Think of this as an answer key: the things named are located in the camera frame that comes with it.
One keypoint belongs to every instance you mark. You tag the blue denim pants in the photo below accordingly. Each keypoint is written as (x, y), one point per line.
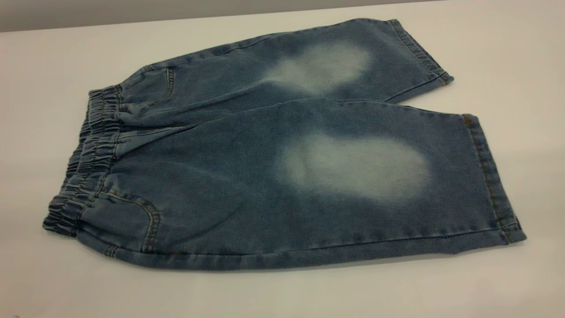
(265, 176)

